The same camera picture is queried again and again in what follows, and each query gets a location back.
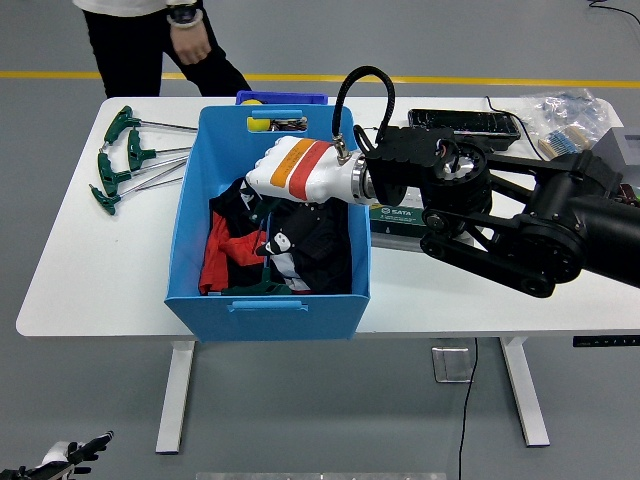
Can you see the taped resistor bundle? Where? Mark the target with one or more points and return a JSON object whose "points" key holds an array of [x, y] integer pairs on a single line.
{"points": [[570, 140]]}

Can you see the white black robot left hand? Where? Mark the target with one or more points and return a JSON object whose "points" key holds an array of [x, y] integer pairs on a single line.
{"points": [[75, 451]]}

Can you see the dark blue plastic bin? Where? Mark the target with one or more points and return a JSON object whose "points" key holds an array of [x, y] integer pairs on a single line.
{"points": [[290, 96]]}

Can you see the white table leg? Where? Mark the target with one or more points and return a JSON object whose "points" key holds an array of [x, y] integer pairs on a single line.
{"points": [[525, 400], [175, 400]]}

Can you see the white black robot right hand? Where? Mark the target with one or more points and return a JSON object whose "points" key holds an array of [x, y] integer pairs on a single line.
{"points": [[310, 170]]}

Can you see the light blue plastic storage box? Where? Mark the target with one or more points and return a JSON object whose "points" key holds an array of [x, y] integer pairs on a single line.
{"points": [[280, 322]]}

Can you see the person's left hand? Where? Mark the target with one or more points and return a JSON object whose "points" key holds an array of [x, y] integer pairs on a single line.
{"points": [[192, 42]]}

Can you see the clear plastic parts bag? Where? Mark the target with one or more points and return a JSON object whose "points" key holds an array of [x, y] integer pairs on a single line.
{"points": [[565, 102]]}

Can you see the black wrist watch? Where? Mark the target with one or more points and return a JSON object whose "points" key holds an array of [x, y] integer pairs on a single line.
{"points": [[182, 11]]}

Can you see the black table control panel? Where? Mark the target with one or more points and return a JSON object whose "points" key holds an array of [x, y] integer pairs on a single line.
{"points": [[595, 341]]}

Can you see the person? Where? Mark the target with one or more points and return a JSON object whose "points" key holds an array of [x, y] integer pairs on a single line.
{"points": [[130, 50]]}

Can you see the grey box device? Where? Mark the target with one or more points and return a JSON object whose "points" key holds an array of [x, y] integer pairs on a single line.
{"points": [[622, 145]]}

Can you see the green grey hex key holder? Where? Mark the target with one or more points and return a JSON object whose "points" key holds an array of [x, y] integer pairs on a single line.
{"points": [[395, 222]]}

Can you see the black and red clothing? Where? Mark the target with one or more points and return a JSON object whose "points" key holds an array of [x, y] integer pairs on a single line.
{"points": [[225, 250]]}

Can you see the metal floor plate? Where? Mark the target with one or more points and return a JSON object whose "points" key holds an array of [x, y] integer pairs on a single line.
{"points": [[450, 365]]}

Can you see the black plastic tray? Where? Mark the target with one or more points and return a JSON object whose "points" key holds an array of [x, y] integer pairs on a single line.
{"points": [[465, 120]]}

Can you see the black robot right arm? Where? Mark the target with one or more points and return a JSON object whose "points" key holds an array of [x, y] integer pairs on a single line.
{"points": [[500, 200]]}

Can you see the yellow ball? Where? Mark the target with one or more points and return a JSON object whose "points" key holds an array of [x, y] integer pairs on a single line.
{"points": [[257, 125]]}

